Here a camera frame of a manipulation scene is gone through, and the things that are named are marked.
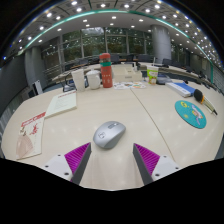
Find ceiling lights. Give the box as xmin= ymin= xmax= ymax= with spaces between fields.
xmin=9 ymin=0 xmax=221 ymax=61

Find dark office chairs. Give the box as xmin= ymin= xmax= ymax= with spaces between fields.
xmin=109 ymin=53 xmax=204 ymax=74

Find white cardboard box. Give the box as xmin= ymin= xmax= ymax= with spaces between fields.
xmin=111 ymin=64 xmax=143 ymax=83

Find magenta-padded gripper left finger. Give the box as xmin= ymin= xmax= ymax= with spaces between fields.
xmin=43 ymin=142 xmax=92 ymax=186

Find paper cup with green print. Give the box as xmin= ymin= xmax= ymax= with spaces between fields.
xmin=146 ymin=65 xmax=160 ymax=85

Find long curved conference desk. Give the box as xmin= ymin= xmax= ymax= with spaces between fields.
xmin=51 ymin=61 xmax=218 ymax=88

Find blue and white book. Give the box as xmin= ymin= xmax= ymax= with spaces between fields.
xmin=165 ymin=81 xmax=196 ymax=98

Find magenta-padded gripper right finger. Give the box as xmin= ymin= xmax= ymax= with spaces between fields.
xmin=132 ymin=143 xmax=183 ymax=186

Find colourful sticker sheet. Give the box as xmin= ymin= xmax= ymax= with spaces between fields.
xmin=113 ymin=81 xmax=147 ymax=90

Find black microphone with yellow ring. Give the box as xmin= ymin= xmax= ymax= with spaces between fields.
xmin=193 ymin=88 xmax=219 ymax=116

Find white lidded mug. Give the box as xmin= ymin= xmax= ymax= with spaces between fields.
xmin=85 ymin=69 xmax=102 ymax=90

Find red bottle with green band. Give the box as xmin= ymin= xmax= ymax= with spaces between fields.
xmin=99 ymin=52 xmax=114 ymax=89

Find white standing board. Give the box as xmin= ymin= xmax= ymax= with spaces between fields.
xmin=32 ymin=79 xmax=44 ymax=96

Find black desk microphone console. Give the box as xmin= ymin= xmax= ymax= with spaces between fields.
xmin=62 ymin=79 xmax=76 ymax=93
xmin=156 ymin=73 xmax=173 ymax=85

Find silver computer mouse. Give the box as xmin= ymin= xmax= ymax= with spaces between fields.
xmin=92 ymin=120 xmax=127 ymax=150

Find white document with red heading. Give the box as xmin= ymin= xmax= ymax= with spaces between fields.
xmin=44 ymin=90 xmax=78 ymax=119

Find red and white leaflet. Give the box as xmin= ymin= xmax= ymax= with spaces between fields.
xmin=15 ymin=111 xmax=47 ymax=161

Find round teal mouse pad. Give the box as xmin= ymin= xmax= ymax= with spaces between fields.
xmin=174 ymin=100 xmax=208 ymax=130

